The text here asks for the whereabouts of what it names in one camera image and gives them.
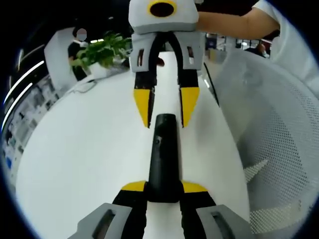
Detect long ceiling light strip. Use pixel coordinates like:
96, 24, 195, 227
3, 60, 45, 104
0, 82, 33, 131

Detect black remote control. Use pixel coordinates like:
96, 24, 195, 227
148, 113, 180, 204

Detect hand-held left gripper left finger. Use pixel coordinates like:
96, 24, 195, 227
66, 180, 149, 239

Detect white pillar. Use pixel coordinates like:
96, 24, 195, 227
44, 28, 85, 89

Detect background office desks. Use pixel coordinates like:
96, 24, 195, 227
1, 74, 62, 175

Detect thin cable on table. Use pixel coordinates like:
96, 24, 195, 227
66, 79, 97, 94

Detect white mesh chair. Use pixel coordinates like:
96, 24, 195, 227
211, 48, 319, 235

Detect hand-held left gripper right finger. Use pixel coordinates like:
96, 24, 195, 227
178, 180, 259, 239

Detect green potted plant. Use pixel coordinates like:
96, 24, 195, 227
71, 33, 132, 78

